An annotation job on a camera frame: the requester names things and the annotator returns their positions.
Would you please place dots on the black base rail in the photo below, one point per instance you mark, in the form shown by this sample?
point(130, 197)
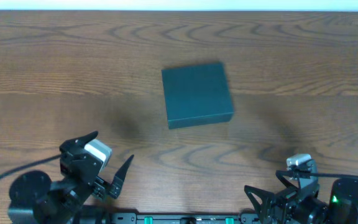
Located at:
point(133, 218)

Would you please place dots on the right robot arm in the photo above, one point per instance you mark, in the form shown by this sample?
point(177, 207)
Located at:
point(343, 201)

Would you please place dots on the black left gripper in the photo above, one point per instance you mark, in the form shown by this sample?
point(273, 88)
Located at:
point(89, 171)

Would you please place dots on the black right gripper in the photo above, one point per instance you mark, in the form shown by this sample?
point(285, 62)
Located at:
point(279, 199)

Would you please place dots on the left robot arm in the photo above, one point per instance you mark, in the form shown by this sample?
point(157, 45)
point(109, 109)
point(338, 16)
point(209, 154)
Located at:
point(35, 198)

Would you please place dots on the black gift box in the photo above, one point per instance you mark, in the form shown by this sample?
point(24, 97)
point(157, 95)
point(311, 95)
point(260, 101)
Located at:
point(197, 95)

